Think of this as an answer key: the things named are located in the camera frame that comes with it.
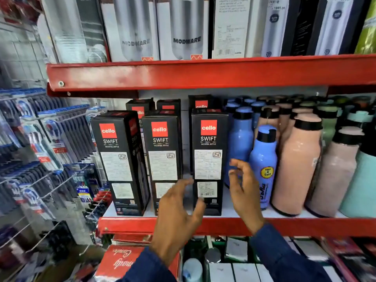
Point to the person's right hand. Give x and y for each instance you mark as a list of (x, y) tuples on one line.
[(246, 196)]

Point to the person's left hand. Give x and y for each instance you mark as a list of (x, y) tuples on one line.
[(173, 223)]

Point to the red metal shelf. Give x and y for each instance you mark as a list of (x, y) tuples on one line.
[(223, 226), (205, 73)]

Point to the black bottle box red label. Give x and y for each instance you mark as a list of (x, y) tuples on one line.
[(209, 161), (160, 143), (117, 138)]

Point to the row of black bottle boxes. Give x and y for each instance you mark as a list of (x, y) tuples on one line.
[(140, 107)]

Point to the person's right forearm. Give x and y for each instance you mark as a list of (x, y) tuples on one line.
[(282, 258)]

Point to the person's left forearm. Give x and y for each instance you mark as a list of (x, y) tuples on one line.
[(149, 270)]

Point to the small grey box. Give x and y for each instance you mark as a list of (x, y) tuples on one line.
[(236, 249)]

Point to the red box with cursive print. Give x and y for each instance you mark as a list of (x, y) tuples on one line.
[(123, 261)]

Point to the black box lilac bottle print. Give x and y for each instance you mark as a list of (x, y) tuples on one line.
[(335, 26), (276, 26)]

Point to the white steel bottle box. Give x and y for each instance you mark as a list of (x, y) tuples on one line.
[(185, 26), (132, 29)]

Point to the grey steel bottle box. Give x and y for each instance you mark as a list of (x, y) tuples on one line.
[(70, 29)]

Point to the small blue Sofia bottle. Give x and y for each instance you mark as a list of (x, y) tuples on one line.
[(264, 161)]

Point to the round steel lid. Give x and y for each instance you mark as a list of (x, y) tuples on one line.
[(212, 255)]

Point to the light blue bottle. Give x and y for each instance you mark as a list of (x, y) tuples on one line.
[(192, 271)]

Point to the group of pink bottles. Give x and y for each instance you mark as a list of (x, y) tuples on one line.
[(296, 173)]

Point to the row of white boxes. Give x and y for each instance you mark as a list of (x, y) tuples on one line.
[(235, 273)]

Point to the hanging red black packets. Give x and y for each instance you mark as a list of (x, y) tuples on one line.
[(98, 204)]

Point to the small blue white toothbrush pack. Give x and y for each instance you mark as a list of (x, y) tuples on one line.
[(84, 193)]

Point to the group of mint green bottles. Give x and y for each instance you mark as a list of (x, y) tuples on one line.
[(361, 187)]

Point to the hanging dark packets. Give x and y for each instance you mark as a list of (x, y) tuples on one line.
[(58, 240)]

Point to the hanging toothbrush packs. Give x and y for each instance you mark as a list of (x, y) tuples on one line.
[(53, 135)]

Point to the green package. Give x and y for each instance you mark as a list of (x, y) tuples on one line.
[(367, 35)]

